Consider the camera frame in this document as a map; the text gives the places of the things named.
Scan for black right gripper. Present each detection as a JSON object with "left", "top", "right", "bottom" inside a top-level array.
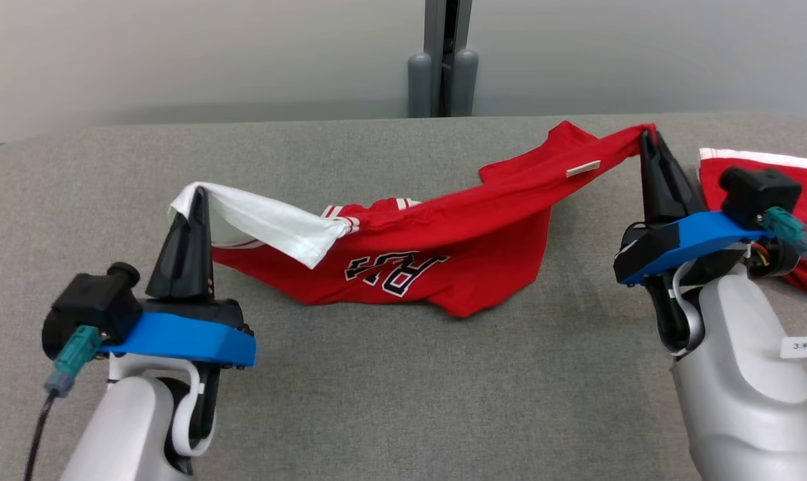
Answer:
[{"left": 614, "top": 130, "right": 706, "bottom": 285}]

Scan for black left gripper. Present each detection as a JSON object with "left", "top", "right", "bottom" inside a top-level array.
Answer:
[{"left": 142, "top": 186, "right": 252, "bottom": 331}]

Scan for red Bulls 23 shorts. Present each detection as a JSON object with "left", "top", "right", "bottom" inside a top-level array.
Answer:
[{"left": 698, "top": 148, "right": 807, "bottom": 303}]

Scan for red white basketball jersey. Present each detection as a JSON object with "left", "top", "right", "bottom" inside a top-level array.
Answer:
[{"left": 169, "top": 120, "right": 659, "bottom": 319}]

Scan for blue right camera mount plate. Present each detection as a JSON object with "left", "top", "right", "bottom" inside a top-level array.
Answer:
[{"left": 620, "top": 211, "right": 772, "bottom": 287}]

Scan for teal right camera cable connector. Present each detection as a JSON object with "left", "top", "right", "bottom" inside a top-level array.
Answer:
[{"left": 762, "top": 207, "right": 807, "bottom": 259}]

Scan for teal camera cable connector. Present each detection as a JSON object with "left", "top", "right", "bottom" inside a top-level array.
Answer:
[
  {"left": 762, "top": 207, "right": 807, "bottom": 259},
  {"left": 44, "top": 325, "right": 103, "bottom": 399}
]

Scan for teal left camera cable connector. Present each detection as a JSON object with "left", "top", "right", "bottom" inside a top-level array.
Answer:
[{"left": 44, "top": 325, "right": 103, "bottom": 399}]

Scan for black left camera cable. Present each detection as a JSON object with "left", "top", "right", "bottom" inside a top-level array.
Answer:
[{"left": 22, "top": 391, "right": 61, "bottom": 481}]

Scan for grey cylindrical post foot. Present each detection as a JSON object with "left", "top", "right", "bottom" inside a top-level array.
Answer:
[
  {"left": 407, "top": 52, "right": 433, "bottom": 119},
  {"left": 451, "top": 48, "right": 480, "bottom": 118}
]

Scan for grey partition post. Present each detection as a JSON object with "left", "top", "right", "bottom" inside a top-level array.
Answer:
[{"left": 422, "top": 0, "right": 474, "bottom": 118}]

